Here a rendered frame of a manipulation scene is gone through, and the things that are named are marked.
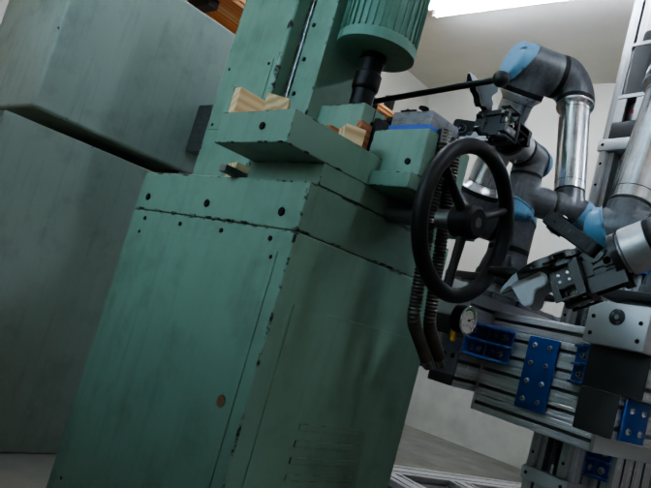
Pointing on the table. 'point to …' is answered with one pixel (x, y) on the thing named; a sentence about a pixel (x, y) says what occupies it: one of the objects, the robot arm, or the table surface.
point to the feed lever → (448, 88)
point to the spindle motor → (384, 30)
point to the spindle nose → (367, 77)
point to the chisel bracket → (335, 113)
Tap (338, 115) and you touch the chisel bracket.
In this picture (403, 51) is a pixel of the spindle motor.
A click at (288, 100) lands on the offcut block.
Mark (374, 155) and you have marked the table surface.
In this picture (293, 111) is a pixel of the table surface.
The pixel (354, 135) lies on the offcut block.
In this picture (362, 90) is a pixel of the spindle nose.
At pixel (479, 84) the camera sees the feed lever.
